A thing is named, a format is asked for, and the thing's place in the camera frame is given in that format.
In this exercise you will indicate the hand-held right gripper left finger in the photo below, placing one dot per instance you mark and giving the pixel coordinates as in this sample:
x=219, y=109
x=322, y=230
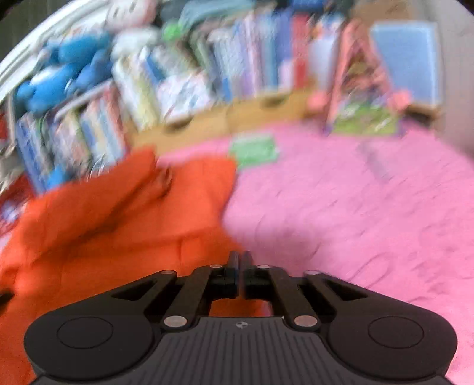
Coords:
x=234, y=275

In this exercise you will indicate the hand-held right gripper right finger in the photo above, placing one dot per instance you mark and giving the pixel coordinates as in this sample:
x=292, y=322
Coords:
x=247, y=275

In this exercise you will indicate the orange puffer jacket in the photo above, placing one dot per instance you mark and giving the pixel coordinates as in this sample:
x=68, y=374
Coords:
x=111, y=229

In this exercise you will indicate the pink blanket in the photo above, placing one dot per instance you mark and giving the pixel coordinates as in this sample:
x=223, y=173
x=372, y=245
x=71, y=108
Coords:
x=351, y=222

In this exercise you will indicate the green white striped packet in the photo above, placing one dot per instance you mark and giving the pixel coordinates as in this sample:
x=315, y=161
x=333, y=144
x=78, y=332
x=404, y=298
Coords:
x=254, y=151

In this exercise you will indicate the wooden bookshelf with drawers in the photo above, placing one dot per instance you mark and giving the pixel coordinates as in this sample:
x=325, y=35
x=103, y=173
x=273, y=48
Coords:
x=218, y=118

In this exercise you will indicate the white box with colourful print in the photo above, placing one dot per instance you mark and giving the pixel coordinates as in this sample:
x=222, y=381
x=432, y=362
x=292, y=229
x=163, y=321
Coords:
x=185, y=94

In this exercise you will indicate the green picture book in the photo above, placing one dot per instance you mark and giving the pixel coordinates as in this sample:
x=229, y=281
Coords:
x=364, y=120

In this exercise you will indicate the leaning pile of picture books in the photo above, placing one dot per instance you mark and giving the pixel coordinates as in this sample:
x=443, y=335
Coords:
x=74, y=140

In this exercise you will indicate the row of blue pink books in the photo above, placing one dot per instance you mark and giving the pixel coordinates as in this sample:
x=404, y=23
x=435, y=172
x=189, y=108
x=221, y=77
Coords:
x=266, y=48

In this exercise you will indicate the red printed box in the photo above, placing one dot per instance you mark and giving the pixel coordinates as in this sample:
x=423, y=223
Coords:
x=13, y=207

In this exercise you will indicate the pink easel stand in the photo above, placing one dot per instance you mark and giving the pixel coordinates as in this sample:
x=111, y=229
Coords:
x=355, y=63

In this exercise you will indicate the small blue plush toy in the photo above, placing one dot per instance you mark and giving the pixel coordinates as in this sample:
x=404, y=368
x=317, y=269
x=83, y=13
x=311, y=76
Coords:
x=92, y=70

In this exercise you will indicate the green round container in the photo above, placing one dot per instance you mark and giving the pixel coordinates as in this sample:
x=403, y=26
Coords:
x=173, y=31

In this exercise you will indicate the light blue board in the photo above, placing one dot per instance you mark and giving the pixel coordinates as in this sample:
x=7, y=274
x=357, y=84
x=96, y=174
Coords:
x=405, y=63

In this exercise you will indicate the teal folded cloth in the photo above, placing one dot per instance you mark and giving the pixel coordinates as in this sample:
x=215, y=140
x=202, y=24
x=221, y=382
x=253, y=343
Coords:
x=214, y=9

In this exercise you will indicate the blue white plush toy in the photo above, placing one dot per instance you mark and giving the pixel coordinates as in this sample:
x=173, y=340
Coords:
x=63, y=70

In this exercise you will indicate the pink white plush toy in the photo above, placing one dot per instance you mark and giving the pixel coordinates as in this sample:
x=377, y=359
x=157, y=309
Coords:
x=129, y=22

